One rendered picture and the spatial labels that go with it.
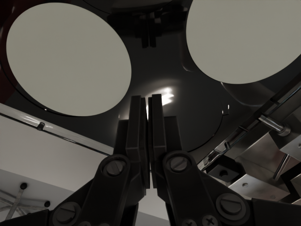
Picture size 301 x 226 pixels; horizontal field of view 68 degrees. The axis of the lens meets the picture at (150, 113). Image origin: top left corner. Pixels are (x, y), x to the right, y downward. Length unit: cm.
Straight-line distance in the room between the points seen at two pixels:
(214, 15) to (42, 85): 15
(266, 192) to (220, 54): 20
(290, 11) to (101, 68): 15
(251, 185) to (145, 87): 19
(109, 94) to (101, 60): 3
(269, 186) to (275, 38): 19
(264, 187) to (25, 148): 35
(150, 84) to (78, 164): 25
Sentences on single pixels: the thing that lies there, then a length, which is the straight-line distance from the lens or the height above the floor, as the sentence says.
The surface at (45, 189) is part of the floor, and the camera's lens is 210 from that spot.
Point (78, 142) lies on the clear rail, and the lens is 25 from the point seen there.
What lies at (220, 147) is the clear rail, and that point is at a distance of 26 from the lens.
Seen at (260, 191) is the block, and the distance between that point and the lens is 33.
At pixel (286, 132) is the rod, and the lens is 27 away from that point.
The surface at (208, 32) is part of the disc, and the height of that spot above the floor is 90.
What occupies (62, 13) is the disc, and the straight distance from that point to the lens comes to 18.
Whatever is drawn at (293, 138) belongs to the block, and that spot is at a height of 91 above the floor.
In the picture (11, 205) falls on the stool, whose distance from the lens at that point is 227.
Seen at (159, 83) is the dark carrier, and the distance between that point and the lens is 20.
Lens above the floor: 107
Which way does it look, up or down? 53 degrees down
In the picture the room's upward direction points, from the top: 179 degrees clockwise
